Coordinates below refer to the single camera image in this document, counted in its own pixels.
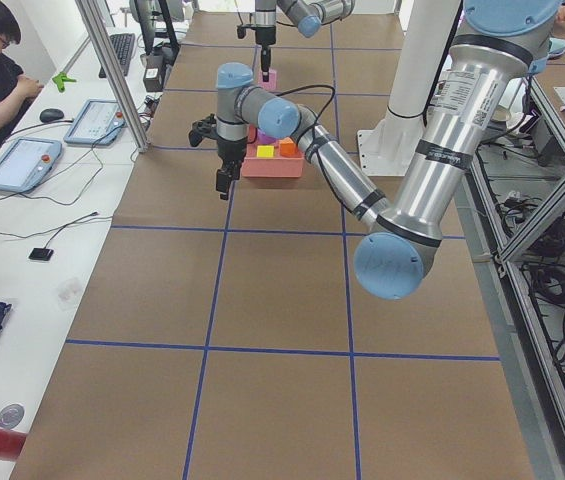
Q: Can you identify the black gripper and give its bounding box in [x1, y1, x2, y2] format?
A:
[188, 114, 247, 200]
[256, 25, 275, 80]

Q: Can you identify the pink foam block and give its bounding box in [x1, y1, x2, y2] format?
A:
[258, 69, 277, 92]

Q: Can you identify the yellow foam block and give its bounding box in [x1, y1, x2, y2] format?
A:
[256, 145, 275, 158]

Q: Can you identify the purple foam block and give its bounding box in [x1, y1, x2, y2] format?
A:
[256, 130, 276, 145]

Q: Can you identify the orange foam block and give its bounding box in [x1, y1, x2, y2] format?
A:
[278, 137, 297, 158]

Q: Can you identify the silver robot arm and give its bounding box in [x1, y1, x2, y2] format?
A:
[189, 1, 559, 300]
[246, 0, 355, 82]

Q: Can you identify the pink plastic bin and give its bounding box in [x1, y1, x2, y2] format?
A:
[241, 125, 304, 178]

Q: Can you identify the black box device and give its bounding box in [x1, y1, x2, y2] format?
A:
[143, 54, 166, 93]

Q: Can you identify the far teach pendant tablet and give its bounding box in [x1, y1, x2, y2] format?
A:
[64, 99, 125, 147]

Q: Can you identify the teach pendant tablet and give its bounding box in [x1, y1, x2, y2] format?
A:
[64, 99, 125, 147]
[0, 138, 63, 193]

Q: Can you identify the black keyboard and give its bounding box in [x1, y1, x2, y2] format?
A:
[109, 33, 136, 76]

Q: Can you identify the black computer mouse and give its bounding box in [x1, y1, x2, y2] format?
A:
[39, 108, 65, 123]

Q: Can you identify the green plastic clamp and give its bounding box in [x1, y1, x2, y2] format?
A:
[52, 72, 76, 93]

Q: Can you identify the near teach pendant tablet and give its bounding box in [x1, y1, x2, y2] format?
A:
[0, 138, 63, 193]

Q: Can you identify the small black square pad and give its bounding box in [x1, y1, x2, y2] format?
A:
[28, 247, 54, 262]

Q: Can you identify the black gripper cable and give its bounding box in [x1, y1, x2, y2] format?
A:
[276, 83, 338, 161]

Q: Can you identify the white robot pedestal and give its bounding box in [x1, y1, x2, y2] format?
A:
[358, 0, 462, 176]

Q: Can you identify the aluminium frame post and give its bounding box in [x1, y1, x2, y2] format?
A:
[75, 0, 149, 153]

